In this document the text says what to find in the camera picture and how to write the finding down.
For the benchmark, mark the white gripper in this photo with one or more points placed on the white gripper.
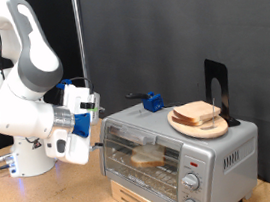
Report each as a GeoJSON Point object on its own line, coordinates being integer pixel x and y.
{"type": "Point", "coordinates": [81, 152]}

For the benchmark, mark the white bread slice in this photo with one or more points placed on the white bread slice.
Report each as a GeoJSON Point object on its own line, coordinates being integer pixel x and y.
{"type": "Point", "coordinates": [193, 111]}
{"type": "Point", "coordinates": [148, 156]}
{"type": "Point", "coordinates": [181, 121]}

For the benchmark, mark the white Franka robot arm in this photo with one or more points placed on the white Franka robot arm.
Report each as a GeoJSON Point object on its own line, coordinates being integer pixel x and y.
{"type": "Point", "coordinates": [19, 117]}

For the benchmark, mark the silver toaster oven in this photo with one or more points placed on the silver toaster oven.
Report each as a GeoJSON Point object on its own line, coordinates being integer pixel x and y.
{"type": "Point", "coordinates": [235, 140]}

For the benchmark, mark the foil lined crumb tray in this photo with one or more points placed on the foil lined crumb tray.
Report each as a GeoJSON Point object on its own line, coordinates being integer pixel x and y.
{"type": "Point", "coordinates": [146, 183]}

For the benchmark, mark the vertical metal pole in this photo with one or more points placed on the vertical metal pole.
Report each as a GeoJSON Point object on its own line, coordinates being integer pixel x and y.
{"type": "Point", "coordinates": [80, 38]}

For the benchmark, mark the round wooden board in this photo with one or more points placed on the round wooden board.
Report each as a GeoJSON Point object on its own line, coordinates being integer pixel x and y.
{"type": "Point", "coordinates": [206, 131]}

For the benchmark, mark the thin metal pin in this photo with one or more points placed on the thin metal pin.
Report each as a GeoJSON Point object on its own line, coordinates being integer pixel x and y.
{"type": "Point", "coordinates": [214, 113]}

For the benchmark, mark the dark grey partition panel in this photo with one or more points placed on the dark grey partition panel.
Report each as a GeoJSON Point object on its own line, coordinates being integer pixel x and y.
{"type": "Point", "coordinates": [165, 26]}

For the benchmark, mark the black metal bookend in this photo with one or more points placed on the black metal bookend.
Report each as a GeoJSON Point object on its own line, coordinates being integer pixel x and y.
{"type": "Point", "coordinates": [211, 70]}

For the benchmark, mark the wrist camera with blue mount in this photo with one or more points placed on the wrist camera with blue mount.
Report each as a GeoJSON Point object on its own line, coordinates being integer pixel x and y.
{"type": "Point", "coordinates": [82, 125]}

